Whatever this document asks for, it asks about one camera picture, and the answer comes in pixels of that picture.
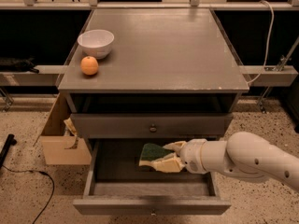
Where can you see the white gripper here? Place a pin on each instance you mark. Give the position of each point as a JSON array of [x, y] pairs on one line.
[[192, 155]]

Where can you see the orange fruit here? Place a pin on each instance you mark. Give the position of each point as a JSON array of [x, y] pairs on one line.
[[89, 66]]

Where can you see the grey upper drawer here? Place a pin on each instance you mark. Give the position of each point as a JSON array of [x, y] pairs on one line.
[[177, 126]]

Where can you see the grey open middle drawer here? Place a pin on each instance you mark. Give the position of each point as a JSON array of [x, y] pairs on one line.
[[117, 185]]

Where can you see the grey drawer cabinet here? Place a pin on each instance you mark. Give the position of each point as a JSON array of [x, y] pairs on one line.
[[163, 61]]

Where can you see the white bowl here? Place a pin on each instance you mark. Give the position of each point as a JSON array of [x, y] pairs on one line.
[[96, 43]]

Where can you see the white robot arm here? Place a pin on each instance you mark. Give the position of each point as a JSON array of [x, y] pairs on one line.
[[244, 156]]

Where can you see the black stand foot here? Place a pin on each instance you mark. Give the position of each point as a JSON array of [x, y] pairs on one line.
[[11, 141]]

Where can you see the cardboard box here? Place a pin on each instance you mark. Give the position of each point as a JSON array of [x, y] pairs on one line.
[[60, 146]]

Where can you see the black cloth on shelf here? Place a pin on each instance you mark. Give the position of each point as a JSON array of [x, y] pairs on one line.
[[17, 65]]

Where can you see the green and yellow sponge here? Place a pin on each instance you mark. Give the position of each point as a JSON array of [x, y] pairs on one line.
[[152, 155]]

